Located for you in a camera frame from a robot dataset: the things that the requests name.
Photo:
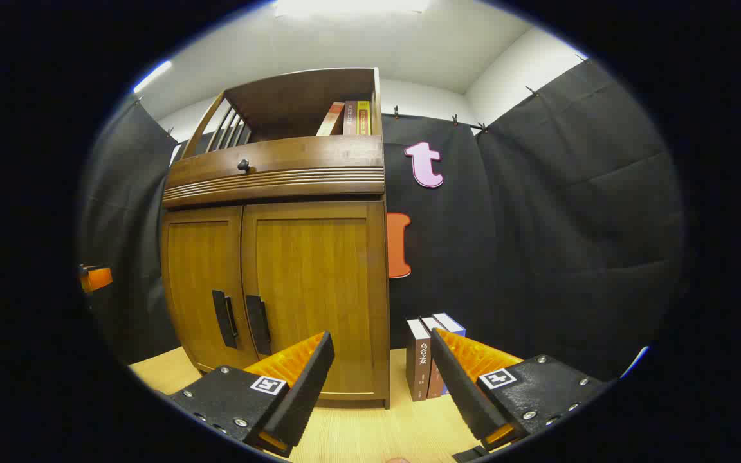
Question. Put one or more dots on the cream and red book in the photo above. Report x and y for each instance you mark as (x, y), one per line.
(330, 121)

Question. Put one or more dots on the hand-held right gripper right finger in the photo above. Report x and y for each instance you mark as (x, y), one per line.
(464, 392)

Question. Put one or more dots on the large ceiling light panel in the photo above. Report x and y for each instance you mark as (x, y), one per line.
(351, 6)

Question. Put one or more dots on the wooden drawer with black knob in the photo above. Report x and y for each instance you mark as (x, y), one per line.
(319, 157)

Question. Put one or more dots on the wooden double-door shoe cabinet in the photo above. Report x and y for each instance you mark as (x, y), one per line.
(280, 103)

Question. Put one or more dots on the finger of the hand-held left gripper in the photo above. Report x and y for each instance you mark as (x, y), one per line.
(97, 280)

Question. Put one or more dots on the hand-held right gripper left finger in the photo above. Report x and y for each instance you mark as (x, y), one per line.
(309, 392)

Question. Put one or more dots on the small ceiling light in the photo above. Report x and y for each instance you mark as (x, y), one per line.
(152, 76)

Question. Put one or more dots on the wooden shoe cabinet door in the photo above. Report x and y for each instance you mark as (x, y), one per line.
(197, 283)
(319, 276)

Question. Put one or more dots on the brown shelf book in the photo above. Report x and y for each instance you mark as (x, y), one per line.
(350, 119)

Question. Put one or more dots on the dark brown standing book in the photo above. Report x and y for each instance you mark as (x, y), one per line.
(418, 366)

